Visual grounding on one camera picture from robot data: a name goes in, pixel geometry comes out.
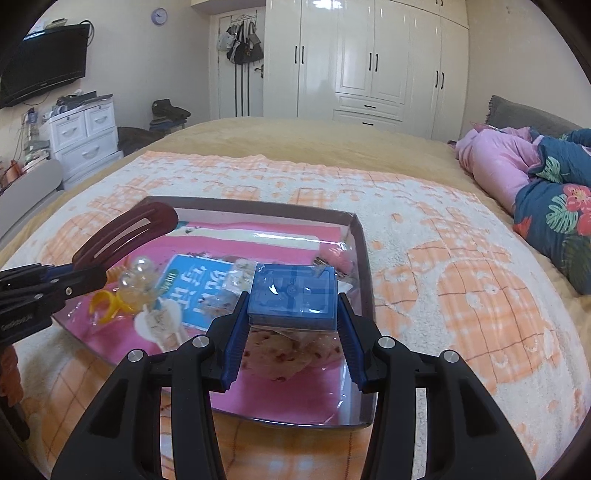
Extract white heart-shaped ornament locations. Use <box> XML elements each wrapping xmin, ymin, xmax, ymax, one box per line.
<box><xmin>134</xmin><ymin>300</ymin><xmax>184</xmax><ymax>348</ymax></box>

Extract dark clothes pile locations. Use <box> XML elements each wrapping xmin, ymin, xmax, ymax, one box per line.
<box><xmin>150</xmin><ymin>98</ymin><xmax>191</xmax><ymax>134</ymax></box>

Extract black hanging handbags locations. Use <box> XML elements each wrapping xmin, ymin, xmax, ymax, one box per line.
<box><xmin>227</xmin><ymin>22</ymin><xmax>264</xmax><ymax>66</ymax></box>

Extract blue printed card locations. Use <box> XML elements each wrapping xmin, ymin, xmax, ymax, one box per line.
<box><xmin>159</xmin><ymin>256</ymin><xmax>237</xmax><ymax>331</ymax></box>

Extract dark bag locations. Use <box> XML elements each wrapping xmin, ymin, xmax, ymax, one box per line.
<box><xmin>117</xmin><ymin>127</ymin><xmax>160</xmax><ymax>155</ymax></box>

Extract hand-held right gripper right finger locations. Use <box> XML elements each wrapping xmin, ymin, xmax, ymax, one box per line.
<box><xmin>337</xmin><ymin>293</ymin><xmax>536</xmax><ymax>480</ymax></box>

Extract bag of pale bead ornaments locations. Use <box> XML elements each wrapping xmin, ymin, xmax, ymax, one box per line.
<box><xmin>116</xmin><ymin>257</ymin><xmax>160</xmax><ymax>309</ymax></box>

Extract white door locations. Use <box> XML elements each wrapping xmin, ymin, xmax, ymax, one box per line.
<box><xmin>210</xmin><ymin>7</ymin><xmax>266</xmax><ymax>118</ymax></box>

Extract blue square box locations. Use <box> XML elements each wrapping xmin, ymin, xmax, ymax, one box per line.
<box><xmin>247</xmin><ymin>263</ymin><xmax>338</xmax><ymax>331</ymax></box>

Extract grey pillow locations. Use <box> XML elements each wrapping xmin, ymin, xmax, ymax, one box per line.
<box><xmin>485</xmin><ymin>95</ymin><xmax>585</xmax><ymax>139</ymax></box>

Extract pink beaded scrunchie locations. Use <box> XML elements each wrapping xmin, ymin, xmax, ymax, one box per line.
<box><xmin>242</xmin><ymin>323</ymin><xmax>345</xmax><ymax>382</ymax></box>

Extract white wardrobe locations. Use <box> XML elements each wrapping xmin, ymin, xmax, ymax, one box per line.
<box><xmin>263</xmin><ymin>0</ymin><xmax>469</xmax><ymax>141</ymax></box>

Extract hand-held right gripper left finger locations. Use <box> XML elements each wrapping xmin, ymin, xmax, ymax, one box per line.
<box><xmin>50</xmin><ymin>291</ymin><xmax>252</xmax><ymax>480</ymax></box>

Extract yellow plastic ring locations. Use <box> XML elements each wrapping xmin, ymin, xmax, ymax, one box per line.
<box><xmin>90</xmin><ymin>291</ymin><xmax>134</xmax><ymax>325</ymax></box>

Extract maroon hair clip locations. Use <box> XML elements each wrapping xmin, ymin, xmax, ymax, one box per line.
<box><xmin>74</xmin><ymin>203</ymin><xmax>180</xmax><ymax>276</ymax></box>

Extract person's left hand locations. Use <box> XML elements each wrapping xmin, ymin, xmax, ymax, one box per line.
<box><xmin>0</xmin><ymin>344</ymin><xmax>23</xmax><ymax>408</ymax></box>

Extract black wall television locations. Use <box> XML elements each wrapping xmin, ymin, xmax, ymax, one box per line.
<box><xmin>0</xmin><ymin>23</ymin><xmax>89</xmax><ymax>109</ymax></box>

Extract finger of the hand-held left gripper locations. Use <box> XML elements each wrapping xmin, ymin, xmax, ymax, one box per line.
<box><xmin>0</xmin><ymin>267</ymin><xmax>110</xmax><ymax>319</ymax></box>
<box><xmin>0</xmin><ymin>263</ymin><xmax>77</xmax><ymax>291</ymax></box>

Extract brown shallow box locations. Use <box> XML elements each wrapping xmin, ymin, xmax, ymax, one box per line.
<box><xmin>51</xmin><ymin>196</ymin><xmax>377</xmax><ymax>432</ymax></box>

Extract pink pompom hair clip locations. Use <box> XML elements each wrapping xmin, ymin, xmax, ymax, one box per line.
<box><xmin>314</xmin><ymin>242</ymin><xmax>358</xmax><ymax>289</ymax></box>

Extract white drawer cabinet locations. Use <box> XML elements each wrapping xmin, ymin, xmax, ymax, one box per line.
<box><xmin>48</xmin><ymin>97</ymin><xmax>124</xmax><ymax>183</ymax></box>

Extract beige bed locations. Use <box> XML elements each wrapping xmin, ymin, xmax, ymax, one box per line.
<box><xmin>0</xmin><ymin>116</ymin><xmax>591</xmax><ymax>480</ymax></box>

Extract grey padded board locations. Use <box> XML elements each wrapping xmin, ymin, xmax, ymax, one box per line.
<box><xmin>0</xmin><ymin>159</ymin><xmax>64</xmax><ymax>241</ymax></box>

